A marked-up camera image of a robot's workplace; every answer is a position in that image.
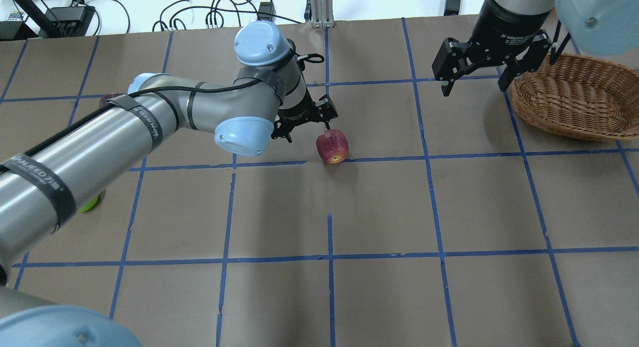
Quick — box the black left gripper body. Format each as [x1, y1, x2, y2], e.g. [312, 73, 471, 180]
[277, 90, 315, 127]

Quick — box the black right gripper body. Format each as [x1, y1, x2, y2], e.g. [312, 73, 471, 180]
[468, 0, 553, 63]

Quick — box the green apple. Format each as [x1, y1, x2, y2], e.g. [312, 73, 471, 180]
[78, 194, 100, 213]

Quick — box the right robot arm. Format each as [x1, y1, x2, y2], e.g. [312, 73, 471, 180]
[432, 0, 638, 96]

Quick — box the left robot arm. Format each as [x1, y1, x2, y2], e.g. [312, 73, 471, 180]
[0, 21, 337, 347]

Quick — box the wicker basket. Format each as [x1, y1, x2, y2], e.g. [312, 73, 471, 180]
[511, 53, 639, 142]

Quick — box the dark red apple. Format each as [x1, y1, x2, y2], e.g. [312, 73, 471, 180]
[98, 93, 122, 109]

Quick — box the aluminium frame post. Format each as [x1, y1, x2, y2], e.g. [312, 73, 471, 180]
[310, 0, 334, 28]

